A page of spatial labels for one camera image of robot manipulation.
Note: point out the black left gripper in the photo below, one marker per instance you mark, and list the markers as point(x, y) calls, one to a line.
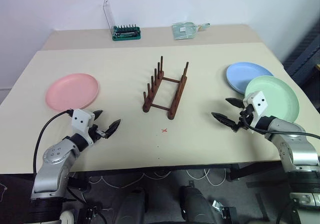
point(100, 133)

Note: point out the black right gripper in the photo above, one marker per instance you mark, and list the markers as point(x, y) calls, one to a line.
point(246, 115)

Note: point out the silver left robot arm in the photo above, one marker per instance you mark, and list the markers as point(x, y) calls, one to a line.
point(53, 164)

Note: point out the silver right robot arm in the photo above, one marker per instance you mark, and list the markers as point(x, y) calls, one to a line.
point(297, 151)

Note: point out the brown wooden dish rack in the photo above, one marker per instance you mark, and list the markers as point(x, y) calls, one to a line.
point(160, 88)

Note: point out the blue round plate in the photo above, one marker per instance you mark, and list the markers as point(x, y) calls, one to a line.
point(247, 76)

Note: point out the pink round plate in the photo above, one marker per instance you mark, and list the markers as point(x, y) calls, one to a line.
point(72, 91)

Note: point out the green round plate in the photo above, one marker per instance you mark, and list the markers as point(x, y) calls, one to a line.
point(277, 96)

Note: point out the dark rounded shape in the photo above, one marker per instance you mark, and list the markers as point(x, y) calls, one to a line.
point(195, 204)
point(132, 206)

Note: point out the green screwdriver bit set case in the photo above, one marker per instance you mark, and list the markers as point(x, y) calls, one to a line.
point(126, 32)

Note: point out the clear plastic packet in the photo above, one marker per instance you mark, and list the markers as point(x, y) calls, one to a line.
point(185, 29)

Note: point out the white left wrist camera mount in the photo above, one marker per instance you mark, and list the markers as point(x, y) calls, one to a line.
point(81, 121)

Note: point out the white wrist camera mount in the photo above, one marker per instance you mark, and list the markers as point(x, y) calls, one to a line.
point(81, 121)
point(258, 103)

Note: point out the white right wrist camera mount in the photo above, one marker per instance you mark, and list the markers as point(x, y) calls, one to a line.
point(258, 103)

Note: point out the black table frame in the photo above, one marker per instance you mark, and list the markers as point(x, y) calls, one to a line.
point(255, 171)

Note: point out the black metal caster bracket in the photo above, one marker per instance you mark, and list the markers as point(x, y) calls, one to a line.
point(223, 209)

